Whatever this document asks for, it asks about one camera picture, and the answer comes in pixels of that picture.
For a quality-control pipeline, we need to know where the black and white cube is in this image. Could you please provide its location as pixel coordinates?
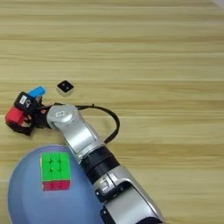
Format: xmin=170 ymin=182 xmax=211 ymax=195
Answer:
xmin=56 ymin=80 xmax=75 ymax=97

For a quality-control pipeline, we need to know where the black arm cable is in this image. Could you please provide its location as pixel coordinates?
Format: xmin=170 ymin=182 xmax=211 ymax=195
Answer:
xmin=53 ymin=102 xmax=121 ymax=144

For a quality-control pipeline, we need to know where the blue rectangular block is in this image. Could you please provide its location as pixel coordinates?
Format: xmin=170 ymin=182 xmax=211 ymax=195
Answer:
xmin=27 ymin=85 xmax=47 ymax=99

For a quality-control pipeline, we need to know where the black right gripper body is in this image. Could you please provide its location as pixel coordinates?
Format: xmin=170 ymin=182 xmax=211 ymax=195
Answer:
xmin=24 ymin=97 xmax=51 ymax=130

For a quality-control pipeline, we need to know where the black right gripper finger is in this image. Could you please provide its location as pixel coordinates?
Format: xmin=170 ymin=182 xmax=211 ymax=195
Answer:
xmin=5 ymin=118 xmax=35 ymax=137

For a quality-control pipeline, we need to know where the blue round plate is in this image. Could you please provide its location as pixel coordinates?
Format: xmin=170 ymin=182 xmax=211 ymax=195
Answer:
xmin=7 ymin=144 xmax=105 ymax=224

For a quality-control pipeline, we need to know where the black box with white label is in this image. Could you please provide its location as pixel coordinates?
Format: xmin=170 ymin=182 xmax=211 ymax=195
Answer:
xmin=13 ymin=91 xmax=39 ymax=112

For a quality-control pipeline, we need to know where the red cube block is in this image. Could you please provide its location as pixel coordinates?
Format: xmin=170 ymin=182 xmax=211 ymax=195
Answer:
xmin=4 ymin=106 xmax=26 ymax=125

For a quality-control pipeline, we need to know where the multicolour puzzle cube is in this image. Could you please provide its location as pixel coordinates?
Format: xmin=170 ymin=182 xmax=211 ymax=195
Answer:
xmin=39 ymin=150 xmax=72 ymax=192

